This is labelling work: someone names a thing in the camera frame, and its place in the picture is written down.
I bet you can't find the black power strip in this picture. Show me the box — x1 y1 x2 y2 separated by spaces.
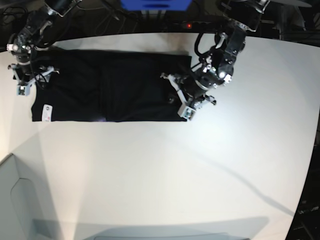
172 21 224 31

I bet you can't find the blue plastic bin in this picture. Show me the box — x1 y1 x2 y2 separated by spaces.
120 0 192 11

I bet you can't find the black T-shirt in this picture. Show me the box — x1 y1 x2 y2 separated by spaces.
31 50 192 122

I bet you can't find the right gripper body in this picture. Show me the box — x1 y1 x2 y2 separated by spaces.
7 53 60 96

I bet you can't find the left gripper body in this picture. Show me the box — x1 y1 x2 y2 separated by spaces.
160 70 217 121

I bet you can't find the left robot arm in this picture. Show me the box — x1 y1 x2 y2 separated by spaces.
161 0 270 121

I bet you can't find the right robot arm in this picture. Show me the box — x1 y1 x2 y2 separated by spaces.
6 0 81 96

